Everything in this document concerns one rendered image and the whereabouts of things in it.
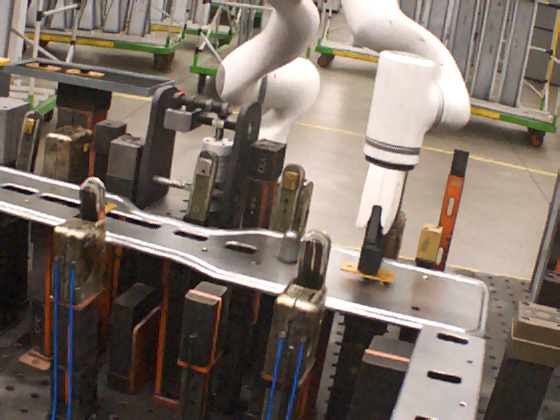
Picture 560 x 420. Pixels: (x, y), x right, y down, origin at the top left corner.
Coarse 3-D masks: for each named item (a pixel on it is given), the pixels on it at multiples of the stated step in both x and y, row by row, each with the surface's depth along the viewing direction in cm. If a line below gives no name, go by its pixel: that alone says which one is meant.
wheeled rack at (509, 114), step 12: (528, 0) 767; (540, 0) 765; (552, 48) 834; (468, 72) 860; (528, 84) 848; (492, 96) 833; (540, 96) 849; (480, 108) 778; (492, 108) 786; (504, 108) 784; (516, 108) 805; (528, 108) 850; (540, 108) 856; (504, 120) 776; (516, 120) 774; (528, 120) 772; (540, 120) 779; (552, 120) 777; (540, 132) 779; (552, 132) 770; (540, 144) 784
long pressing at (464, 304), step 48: (0, 192) 137; (48, 192) 141; (144, 240) 127; (192, 240) 131; (240, 240) 134; (336, 288) 121; (384, 288) 124; (432, 288) 127; (480, 288) 129; (480, 336) 113
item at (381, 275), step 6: (342, 264) 127; (348, 264) 128; (354, 264) 128; (342, 270) 125; (348, 270) 125; (354, 270) 126; (378, 270) 127; (384, 270) 128; (366, 276) 125; (372, 276) 124; (378, 276) 125; (384, 276) 125; (390, 276) 126
